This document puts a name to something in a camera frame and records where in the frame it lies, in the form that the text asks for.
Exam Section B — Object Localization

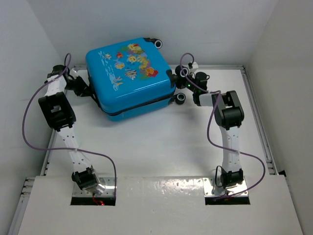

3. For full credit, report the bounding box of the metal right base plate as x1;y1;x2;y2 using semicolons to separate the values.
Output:
202;176;249;198

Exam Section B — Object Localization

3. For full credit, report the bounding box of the dark blue suitcase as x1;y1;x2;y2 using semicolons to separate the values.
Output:
85;37;186;121

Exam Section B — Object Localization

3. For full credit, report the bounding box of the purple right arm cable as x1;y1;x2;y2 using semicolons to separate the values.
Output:
179;52;267;199

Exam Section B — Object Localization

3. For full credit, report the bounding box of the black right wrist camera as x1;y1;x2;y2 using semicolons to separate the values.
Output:
195;71;210;91

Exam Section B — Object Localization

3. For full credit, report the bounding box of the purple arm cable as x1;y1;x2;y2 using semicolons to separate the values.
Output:
22;52;117;198
179;52;267;199

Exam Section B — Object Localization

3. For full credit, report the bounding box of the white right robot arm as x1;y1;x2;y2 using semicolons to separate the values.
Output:
174;62;245;189

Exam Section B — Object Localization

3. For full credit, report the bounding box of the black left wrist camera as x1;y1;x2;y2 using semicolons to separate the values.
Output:
45;65;68;84

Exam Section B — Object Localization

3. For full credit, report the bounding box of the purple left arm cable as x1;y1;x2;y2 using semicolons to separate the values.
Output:
22;52;117;198

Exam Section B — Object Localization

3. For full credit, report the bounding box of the metal base plate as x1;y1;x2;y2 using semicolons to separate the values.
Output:
72;175;116;198
202;176;249;198

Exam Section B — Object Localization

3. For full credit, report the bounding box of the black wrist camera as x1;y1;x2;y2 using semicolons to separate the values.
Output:
45;65;68;84
195;71;210;91

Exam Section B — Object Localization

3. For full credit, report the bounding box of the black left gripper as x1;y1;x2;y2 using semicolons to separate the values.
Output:
64;76;94;97

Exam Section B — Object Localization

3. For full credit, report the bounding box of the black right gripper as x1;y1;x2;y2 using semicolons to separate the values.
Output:
172;70;199;93

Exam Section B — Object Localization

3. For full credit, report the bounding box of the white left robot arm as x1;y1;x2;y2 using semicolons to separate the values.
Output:
38;65;106;195

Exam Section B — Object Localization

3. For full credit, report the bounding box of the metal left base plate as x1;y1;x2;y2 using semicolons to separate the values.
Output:
72;175;116;198

